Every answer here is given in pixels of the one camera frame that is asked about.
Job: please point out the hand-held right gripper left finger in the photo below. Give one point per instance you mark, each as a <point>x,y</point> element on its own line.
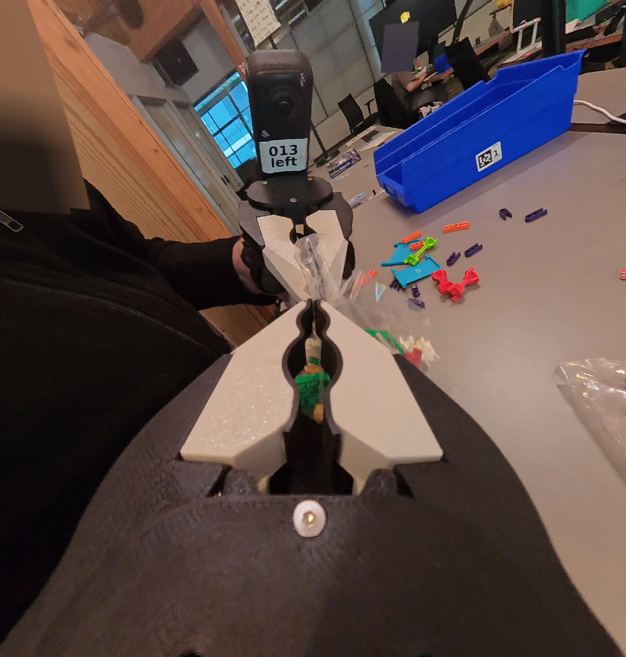
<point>241,405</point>

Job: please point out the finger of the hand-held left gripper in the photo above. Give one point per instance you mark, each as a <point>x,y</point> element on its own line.
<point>331,231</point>
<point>279,251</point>

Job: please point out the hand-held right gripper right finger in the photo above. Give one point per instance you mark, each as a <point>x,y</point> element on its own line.
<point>385,405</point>

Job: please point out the clear bag of snowflake connectors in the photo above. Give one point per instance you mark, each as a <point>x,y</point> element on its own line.
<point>374,313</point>

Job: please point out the clear bag of colourful rods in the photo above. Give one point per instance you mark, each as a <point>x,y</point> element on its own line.
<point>600,400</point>

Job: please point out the person's left forearm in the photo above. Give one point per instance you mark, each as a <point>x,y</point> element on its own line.
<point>200,267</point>

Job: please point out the person's left hand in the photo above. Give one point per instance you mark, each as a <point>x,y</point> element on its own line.
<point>241,267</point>

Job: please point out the blue printed packet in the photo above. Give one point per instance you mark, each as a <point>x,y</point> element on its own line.
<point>358,199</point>

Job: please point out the small orange toy piece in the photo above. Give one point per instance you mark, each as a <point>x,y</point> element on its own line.
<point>359,282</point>

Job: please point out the blue toy box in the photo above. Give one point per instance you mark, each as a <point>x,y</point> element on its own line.
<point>344,164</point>

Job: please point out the cyan flat toy piece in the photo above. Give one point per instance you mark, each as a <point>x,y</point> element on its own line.
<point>395,256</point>
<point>418,274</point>

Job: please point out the black office chair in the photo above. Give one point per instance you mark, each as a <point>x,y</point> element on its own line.
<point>390,102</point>
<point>351,113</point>
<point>464,61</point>

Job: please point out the orange ladder toy piece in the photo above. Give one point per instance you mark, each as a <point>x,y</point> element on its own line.
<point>416,247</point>
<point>411,237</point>
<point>456,227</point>

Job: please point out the small lime green piece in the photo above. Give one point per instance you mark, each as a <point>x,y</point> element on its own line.
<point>419,251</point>

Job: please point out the white paper sheet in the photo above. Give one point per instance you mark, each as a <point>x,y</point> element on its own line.
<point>374,136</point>

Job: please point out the red bow-tie connector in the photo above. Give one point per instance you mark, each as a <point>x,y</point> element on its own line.
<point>446,285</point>
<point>469,278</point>

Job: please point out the blue plastic bin with tag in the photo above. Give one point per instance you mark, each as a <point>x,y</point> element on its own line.
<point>446,154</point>

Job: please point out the person's black clothing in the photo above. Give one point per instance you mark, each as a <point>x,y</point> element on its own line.
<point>61,385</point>

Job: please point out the white wall chart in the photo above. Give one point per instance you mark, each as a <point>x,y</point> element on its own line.
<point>256,20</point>

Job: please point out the black wall speaker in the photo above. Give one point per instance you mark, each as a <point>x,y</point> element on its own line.
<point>175,61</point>

